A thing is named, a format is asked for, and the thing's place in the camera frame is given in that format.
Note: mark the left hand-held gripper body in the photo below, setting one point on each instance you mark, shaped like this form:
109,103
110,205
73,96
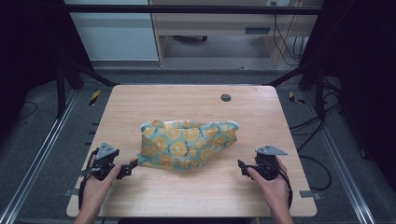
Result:
106,154

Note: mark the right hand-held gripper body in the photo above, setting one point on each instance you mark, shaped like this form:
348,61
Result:
267,161

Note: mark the teal cloth with orange print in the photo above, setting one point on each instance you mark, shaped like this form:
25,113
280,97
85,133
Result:
186,143

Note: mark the person's right hand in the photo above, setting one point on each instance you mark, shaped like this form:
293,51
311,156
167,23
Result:
275,193

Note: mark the person's left hand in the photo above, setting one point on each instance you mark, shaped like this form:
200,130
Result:
93,193

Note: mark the yellow black striped tape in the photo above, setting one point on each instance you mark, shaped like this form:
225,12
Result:
292,97
95,97

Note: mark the grey round table grommet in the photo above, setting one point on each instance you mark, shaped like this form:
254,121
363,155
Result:
226,97

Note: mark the black metal stand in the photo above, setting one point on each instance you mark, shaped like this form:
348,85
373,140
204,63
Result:
319,93
61,90

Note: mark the white cabinet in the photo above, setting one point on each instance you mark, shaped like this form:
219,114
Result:
115,34

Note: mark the dark curtain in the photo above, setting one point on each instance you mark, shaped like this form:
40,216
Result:
364,77
28,49

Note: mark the light wooden desk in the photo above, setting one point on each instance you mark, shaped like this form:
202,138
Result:
214,25

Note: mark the grey table edge bracket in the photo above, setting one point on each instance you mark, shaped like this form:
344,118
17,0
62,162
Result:
71,192
309,194

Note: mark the aluminium floor rail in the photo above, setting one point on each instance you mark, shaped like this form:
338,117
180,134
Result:
40,155
342,161

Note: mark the black horizontal frame bar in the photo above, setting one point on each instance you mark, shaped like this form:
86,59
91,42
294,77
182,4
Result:
186,9

